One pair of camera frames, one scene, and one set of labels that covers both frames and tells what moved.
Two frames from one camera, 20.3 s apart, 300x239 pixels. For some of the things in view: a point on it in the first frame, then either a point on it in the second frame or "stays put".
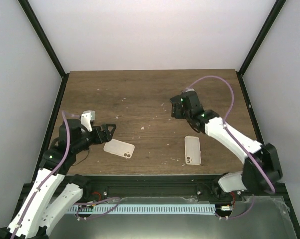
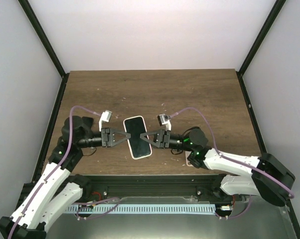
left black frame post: (49, 45) stays put
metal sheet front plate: (266, 217) stays put
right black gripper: (176, 112) to (162, 138)
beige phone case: (121, 148) to (139, 148)
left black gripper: (100, 140) to (111, 132)
